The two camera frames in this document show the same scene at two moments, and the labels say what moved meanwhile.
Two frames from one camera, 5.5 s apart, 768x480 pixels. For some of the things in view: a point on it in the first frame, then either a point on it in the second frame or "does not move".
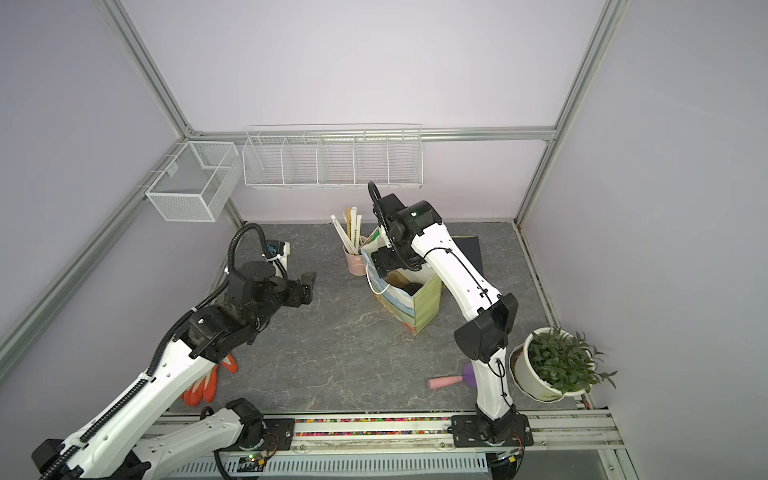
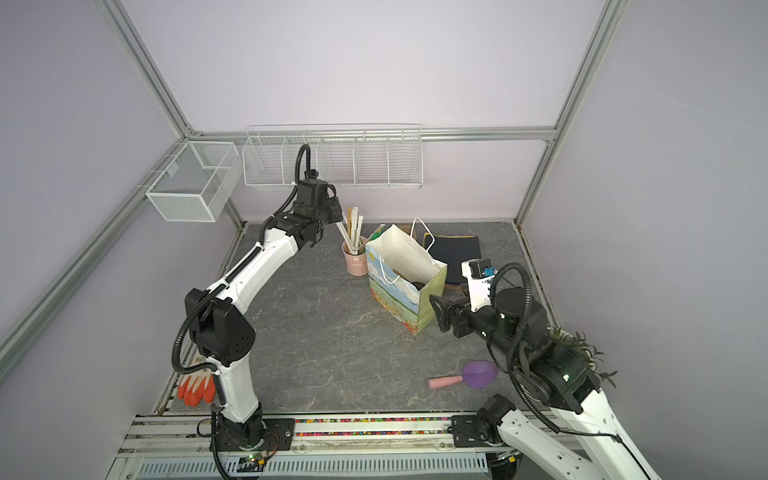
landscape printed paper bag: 412,295 does not move
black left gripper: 297,286 → 334,203
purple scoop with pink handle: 468,376 does not move
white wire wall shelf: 334,155 does not move
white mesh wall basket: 196,183 does not move
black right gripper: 386,263 → 450,318
